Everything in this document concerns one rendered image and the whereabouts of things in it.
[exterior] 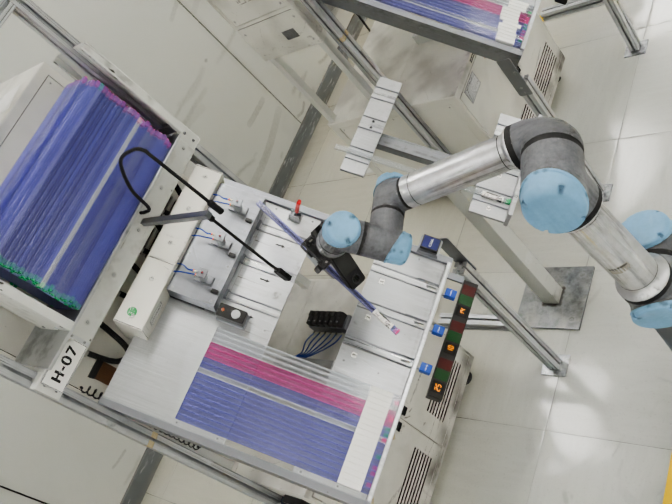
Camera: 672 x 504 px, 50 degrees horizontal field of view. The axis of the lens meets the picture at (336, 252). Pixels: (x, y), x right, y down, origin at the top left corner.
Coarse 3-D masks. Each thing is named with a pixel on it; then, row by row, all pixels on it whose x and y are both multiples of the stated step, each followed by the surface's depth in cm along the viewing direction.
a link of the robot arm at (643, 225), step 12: (636, 216) 162; (648, 216) 160; (660, 216) 158; (636, 228) 159; (648, 228) 157; (660, 228) 155; (648, 240) 155; (660, 240) 155; (648, 252) 155; (660, 252) 154
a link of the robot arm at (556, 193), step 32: (544, 160) 129; (576, 160) 130; (544, 192) 126; (576, 192) 125; (544, 224) 132; (576, 224) 130; (608, 224) 136; (608, 256) 140; (640, 256) 143; (640, 288) 147; (640, 320) 152
